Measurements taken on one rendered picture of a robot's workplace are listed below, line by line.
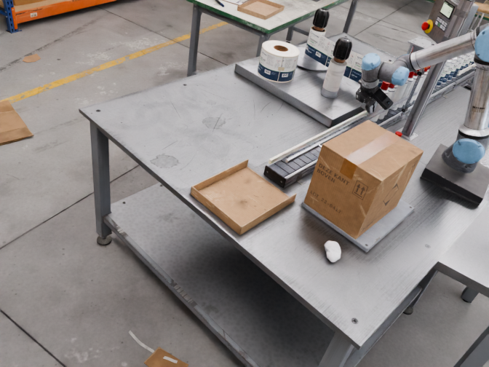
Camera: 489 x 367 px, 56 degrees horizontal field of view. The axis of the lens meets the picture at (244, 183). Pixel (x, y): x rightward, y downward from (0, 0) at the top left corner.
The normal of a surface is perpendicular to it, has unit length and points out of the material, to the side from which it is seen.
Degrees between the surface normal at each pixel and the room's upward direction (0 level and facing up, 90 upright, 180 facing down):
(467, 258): 0
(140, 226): 1
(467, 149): 98
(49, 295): 0
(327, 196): 90
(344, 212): 90
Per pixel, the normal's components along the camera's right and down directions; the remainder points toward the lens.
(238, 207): 0.16, -0.76
